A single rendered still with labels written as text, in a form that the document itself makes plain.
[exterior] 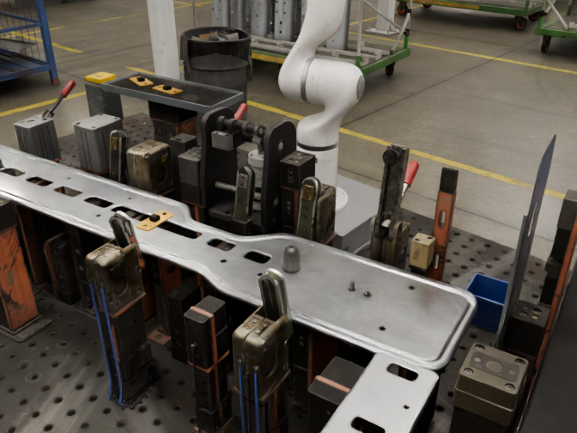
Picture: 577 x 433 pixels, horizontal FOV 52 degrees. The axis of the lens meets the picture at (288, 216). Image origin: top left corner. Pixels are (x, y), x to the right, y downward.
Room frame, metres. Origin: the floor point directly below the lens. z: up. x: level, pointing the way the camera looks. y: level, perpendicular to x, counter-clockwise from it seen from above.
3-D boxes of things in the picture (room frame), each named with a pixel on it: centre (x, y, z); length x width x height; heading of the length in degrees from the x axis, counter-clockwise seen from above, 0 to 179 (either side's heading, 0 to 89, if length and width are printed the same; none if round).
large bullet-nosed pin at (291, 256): (0.92, -0.01, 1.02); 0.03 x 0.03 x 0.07
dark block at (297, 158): (1.16, -0.02, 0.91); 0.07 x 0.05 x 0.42; 148
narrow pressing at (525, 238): (0.70, -0.33, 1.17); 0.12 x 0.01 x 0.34; 148
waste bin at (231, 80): (4.24, 0.51, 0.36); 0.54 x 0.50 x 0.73; 139
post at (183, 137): (1.33, 0.25, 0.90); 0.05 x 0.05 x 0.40; 58
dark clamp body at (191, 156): (1.28, 0.21, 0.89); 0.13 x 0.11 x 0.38; 148
